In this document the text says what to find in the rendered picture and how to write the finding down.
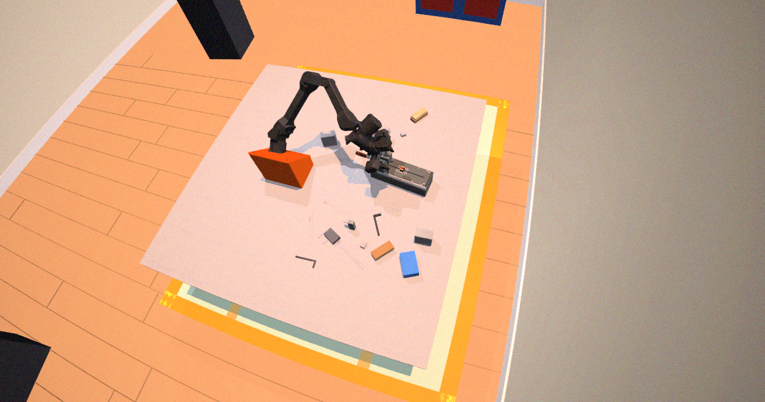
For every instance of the blue rectangular block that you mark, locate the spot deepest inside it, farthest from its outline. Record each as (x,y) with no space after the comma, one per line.
(409,264)

